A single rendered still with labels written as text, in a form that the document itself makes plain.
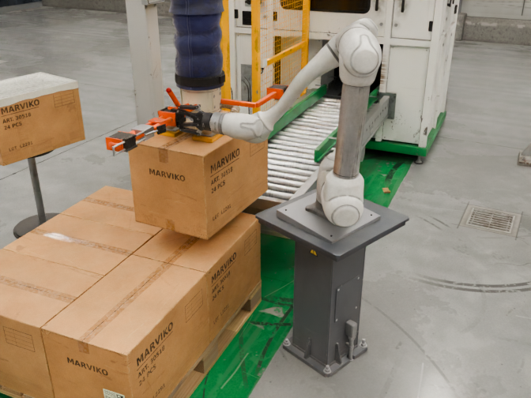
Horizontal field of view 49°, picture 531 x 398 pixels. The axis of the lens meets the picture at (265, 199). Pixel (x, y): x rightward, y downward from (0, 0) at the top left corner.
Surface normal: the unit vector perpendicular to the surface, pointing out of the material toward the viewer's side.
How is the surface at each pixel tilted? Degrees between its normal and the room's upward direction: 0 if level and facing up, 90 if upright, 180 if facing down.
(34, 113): 90
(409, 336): 0
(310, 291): 90
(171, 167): 90
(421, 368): 0
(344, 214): 101
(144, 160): 90
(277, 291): 0
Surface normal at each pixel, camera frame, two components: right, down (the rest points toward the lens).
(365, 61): 0.03, 0.40
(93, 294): 0.00, -0.90
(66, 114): 0.80, 0.25
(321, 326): -0.73, 0.29
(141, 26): -0.40, 0.40
